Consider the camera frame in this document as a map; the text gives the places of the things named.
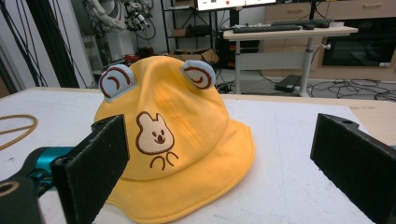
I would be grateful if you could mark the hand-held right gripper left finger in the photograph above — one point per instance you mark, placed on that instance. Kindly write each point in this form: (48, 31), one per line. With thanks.
(90, 168)

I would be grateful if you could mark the white height-adjustable desk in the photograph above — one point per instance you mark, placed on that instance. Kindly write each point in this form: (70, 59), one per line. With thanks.
(267, 59)

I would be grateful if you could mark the wooden cabinet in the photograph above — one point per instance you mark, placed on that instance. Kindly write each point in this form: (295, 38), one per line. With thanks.
(348, 9)

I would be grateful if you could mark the black computer tower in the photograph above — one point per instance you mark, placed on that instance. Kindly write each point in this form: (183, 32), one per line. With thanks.
(227, 53)

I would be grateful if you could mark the black computer mouse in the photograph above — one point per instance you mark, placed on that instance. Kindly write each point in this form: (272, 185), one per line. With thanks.
(308, 27)

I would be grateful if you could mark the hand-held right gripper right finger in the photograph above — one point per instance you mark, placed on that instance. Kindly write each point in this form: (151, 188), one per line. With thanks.
(351, 161)

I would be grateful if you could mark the yellow bear-ear bucket hat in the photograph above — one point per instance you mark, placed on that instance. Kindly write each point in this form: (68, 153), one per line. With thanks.
(193, 130)

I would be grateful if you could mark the black box on floor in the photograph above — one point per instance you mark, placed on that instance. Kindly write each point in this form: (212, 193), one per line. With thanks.
(288, 83)

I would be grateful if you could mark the open cardboard box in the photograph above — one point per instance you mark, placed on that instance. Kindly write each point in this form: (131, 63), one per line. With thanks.
(193, 56)

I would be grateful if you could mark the tan rubber band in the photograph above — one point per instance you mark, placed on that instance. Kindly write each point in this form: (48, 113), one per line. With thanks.
(21, 117)

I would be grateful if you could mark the black metal shelf rack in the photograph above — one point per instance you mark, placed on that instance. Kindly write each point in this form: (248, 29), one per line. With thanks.
(186, 31)

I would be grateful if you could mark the black keyboard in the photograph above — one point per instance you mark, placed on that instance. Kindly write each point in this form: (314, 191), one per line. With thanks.
(299, 22)
(266, 29)

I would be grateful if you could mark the white table mat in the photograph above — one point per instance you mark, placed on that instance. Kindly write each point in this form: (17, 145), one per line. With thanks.
(295, 174)

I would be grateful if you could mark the computer monitor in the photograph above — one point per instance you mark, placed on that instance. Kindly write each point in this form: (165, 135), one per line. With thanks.
(236, 3)

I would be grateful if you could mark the black built-in oven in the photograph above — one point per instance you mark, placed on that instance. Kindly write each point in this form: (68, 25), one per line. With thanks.
(358, 46)

